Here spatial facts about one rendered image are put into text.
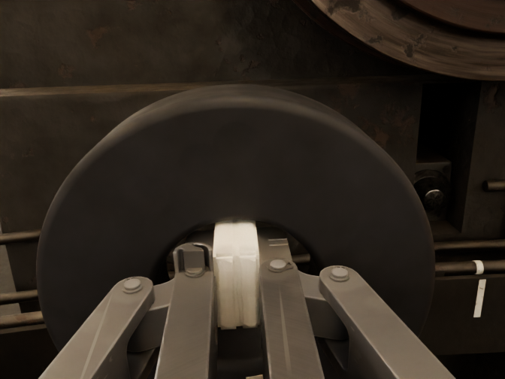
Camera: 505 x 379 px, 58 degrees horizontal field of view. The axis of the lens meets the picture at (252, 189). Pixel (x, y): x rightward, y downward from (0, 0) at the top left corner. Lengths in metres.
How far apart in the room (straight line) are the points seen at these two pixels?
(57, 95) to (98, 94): 0.04
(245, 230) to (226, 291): 0.02
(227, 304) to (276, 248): 0.03
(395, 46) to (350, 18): 0.04
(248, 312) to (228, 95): 0.07
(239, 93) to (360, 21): 0.23
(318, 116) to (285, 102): 0.01
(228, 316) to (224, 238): 0.03
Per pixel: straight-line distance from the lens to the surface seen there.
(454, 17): 0.38
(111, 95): 0.48
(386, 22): 0.38
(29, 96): 0.51
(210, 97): 0.15
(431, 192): 0.55
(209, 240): 0.17
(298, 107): 0.15
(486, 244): 0.55
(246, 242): 0.15
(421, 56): 0.39
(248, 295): 0.16
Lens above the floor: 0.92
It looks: 19 degrees down
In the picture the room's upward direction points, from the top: 2 degrees counter-clockwise
